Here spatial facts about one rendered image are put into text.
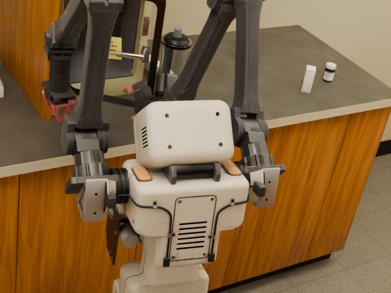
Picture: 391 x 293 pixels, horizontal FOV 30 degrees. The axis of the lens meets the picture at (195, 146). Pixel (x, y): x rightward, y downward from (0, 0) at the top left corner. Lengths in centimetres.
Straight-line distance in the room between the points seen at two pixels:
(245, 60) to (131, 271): 62
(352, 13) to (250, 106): 192
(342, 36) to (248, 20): 188
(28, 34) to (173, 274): 98
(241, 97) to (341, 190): 138
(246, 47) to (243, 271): 142
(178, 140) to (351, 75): 157
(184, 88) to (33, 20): 56
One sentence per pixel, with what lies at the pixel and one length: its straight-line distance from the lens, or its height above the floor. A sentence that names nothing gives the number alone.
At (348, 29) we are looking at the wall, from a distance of 379.
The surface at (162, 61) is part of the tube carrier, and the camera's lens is 254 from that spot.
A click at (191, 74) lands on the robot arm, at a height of 126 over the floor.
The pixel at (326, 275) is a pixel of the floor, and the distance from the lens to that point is 349.
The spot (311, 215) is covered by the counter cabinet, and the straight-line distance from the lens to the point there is 318.
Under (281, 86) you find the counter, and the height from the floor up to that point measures 94.
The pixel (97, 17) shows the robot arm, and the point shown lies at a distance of 159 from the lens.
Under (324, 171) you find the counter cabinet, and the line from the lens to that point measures 305.
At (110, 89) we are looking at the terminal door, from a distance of 242.
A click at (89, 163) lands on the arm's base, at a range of 170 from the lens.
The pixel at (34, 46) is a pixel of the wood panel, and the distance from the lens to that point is 241.
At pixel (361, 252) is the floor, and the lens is 370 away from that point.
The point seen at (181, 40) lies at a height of 118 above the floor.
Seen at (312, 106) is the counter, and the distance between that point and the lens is 278.
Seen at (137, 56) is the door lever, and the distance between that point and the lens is 229.
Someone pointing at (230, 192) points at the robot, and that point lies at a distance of 171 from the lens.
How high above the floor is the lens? 219
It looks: 32 degrees down
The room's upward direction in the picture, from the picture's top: 11 degrees clockwise
